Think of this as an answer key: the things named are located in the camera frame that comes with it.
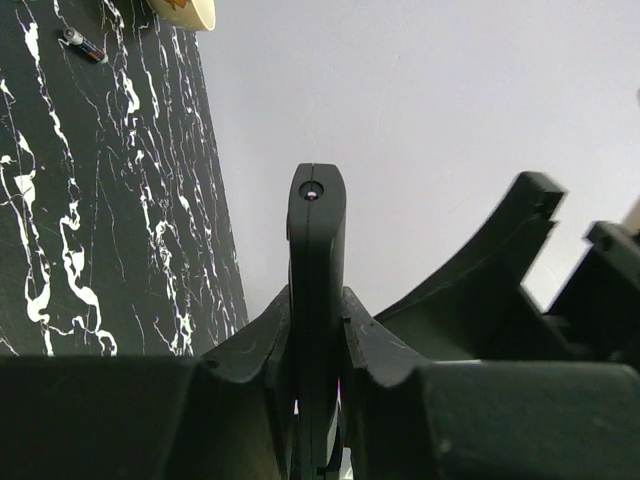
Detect black remote control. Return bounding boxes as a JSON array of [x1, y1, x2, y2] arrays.
[[287, 163, 346, 479]]

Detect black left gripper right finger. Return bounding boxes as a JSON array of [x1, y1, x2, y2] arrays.
[[341, 289, 639, 479]]

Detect beige round bowl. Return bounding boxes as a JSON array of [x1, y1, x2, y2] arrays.
[[147, 0, 216, 32]]

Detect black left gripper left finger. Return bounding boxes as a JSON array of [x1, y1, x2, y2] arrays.
[[1, 292, 293, 479]]

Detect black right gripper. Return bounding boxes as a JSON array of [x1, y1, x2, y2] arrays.
[[376, 171, 639, 370]]

